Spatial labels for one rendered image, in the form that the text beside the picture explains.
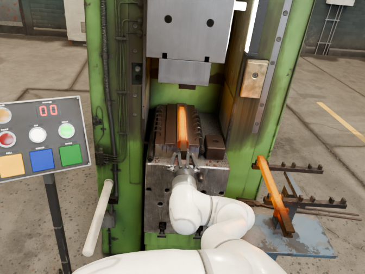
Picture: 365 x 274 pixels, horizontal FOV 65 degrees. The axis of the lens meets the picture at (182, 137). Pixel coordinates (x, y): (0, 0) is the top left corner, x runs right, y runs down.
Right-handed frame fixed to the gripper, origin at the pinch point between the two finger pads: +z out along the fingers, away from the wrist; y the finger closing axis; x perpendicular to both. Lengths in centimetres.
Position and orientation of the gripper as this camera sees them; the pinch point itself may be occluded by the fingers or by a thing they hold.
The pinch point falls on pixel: (183, 149)
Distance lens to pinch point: 122.2
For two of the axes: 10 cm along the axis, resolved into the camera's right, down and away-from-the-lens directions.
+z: -0.1, -5.6, 8.3
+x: 0.9, -8.3, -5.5
